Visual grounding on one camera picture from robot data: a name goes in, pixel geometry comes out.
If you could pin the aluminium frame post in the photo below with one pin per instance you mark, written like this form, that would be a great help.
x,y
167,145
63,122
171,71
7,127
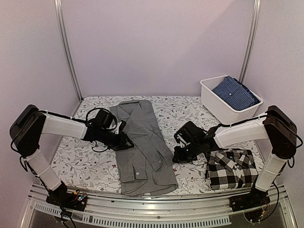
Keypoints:
x,y
66,48
251,39

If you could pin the white plastic bin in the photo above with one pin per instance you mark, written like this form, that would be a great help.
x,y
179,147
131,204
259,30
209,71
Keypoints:
x,y
219,108

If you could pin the blue checked shirt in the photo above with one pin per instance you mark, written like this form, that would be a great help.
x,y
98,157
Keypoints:
x,y
235,94

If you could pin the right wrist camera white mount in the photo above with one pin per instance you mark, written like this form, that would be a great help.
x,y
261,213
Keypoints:
x,y
189,133

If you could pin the floral patterned table cloth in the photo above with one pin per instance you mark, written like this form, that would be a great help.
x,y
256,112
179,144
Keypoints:
x,y
90,165

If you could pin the black white plaid folded shirt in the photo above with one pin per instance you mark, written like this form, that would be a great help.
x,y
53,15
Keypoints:
x,y
231,169

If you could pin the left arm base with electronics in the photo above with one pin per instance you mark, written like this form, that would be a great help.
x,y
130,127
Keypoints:
x,y
75,200

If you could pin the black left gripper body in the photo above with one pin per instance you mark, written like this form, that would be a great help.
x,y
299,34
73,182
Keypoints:
x,y
113,143

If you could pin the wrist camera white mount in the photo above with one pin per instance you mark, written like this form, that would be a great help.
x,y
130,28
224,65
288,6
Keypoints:
x,y
120,126
189,133

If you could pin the right aluminium frame post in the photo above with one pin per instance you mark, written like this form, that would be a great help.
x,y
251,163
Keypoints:
x,y
251,39

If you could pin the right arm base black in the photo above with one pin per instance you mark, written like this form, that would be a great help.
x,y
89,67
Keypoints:
x,y
257,202

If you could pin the left aluminium frame post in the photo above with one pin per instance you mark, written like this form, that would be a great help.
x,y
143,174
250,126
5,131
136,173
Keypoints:
x,y
66,48

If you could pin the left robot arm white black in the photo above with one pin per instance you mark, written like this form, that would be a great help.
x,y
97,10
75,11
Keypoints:
x,y
28,130

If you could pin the aluminium front rail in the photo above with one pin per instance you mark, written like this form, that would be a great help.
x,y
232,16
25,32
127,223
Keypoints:
x,y
109,210

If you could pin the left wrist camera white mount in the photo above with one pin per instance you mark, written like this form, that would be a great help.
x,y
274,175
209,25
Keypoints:
x,y
120,126

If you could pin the grey long sleeve shirt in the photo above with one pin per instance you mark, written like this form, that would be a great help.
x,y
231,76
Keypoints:
x,y
147,167

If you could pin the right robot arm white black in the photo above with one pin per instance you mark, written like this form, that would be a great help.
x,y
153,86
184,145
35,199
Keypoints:
x,y
273,127

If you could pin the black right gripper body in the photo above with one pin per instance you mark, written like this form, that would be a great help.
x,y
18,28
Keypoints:
x,y
189,155

